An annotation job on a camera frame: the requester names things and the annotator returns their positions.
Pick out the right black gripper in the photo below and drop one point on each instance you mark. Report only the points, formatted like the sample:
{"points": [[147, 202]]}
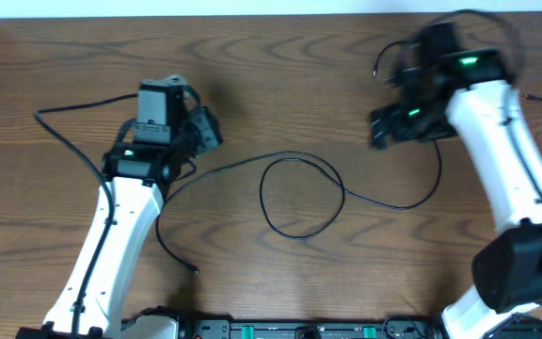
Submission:
{"points": [[390, 115]]}

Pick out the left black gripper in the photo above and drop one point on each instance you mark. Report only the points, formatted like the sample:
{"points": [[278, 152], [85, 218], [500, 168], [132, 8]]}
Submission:
{"points": [[212, 132]]}

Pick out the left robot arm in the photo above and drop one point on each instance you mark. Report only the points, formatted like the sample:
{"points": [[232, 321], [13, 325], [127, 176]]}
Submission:
{"points": [[170, 128]]}

